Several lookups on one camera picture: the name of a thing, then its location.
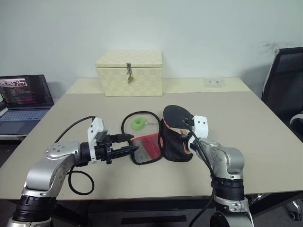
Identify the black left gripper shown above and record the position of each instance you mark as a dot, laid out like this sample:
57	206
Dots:
104	151

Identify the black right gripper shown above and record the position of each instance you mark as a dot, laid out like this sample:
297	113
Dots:
185	138

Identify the black red mesh paddle case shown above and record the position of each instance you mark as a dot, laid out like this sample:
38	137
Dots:
170	146

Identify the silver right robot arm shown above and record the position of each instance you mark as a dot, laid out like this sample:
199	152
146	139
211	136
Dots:
227	156

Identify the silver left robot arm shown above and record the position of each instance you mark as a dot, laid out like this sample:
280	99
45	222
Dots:
40	175

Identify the clear plastic holder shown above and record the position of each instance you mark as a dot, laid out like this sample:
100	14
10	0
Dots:
214	82

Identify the brass padlock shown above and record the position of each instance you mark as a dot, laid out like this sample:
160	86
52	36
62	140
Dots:
130	80

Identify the cream woven storage box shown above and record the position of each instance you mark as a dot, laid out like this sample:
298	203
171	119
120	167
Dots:
142	80

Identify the metal box latch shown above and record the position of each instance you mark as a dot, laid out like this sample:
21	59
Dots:
128	68

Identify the black table base bar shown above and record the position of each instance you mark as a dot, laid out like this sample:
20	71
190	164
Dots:
154	220

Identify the open blue laptop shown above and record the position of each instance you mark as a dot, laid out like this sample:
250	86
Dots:
23	94

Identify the black office chair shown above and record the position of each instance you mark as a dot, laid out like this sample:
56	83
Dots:
284	78

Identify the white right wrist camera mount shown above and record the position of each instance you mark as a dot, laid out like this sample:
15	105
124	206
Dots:
201	126

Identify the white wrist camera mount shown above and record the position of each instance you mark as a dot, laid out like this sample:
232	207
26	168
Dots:
201	126
95	126

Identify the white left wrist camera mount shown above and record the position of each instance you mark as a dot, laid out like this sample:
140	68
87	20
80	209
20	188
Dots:
95	126

